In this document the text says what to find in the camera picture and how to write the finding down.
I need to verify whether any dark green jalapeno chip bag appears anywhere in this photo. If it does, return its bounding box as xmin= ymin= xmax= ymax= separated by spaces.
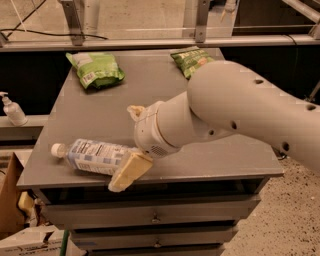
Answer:
xmin=170 ymin=46 xmax=214 ymax=79

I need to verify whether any grey drawer cabinet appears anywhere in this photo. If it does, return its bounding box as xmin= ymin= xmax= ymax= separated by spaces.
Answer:
xmin=17 ymin=50 xmax=283 ymax=256

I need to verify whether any black cable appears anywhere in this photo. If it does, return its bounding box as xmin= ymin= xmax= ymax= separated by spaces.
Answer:
xmin=0 ymin=0 xmax=109 ymax=41

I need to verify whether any brown cardboard box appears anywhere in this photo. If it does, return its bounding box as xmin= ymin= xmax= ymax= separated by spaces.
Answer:
xmin=0 ymin=153 xmax=27 ymax=239

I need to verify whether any light green snack bag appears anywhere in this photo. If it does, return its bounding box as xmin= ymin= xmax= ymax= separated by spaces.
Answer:
xmin=66 ymin=52 xmax=125 ymax=89

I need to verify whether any white cardboard box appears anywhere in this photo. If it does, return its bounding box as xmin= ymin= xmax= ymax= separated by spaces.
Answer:
xmin=0 ymin=224 xmax=73 ymax=256

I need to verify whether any metal frame rail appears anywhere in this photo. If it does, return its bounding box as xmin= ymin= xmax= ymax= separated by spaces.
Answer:
xmin=0 ymin=0 xmax=320 ymax=53

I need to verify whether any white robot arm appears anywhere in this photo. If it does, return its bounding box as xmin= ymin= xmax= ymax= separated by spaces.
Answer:
xmin=108 ymin=61 xmax=320 ymax=192

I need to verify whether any white pump dispenser bottle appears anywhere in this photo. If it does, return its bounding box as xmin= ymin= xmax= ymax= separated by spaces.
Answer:
xmin=0 ymin=92 xmax=28 ymax=126

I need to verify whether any blue plastic water bottle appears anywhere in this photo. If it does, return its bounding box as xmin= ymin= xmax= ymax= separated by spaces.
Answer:
xmin=51 ymin=139 xmax=138 ymax=176

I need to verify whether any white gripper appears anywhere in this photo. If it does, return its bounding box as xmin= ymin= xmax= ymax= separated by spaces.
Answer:
xmin=108 ymin=101 xmax=180 ymax=192

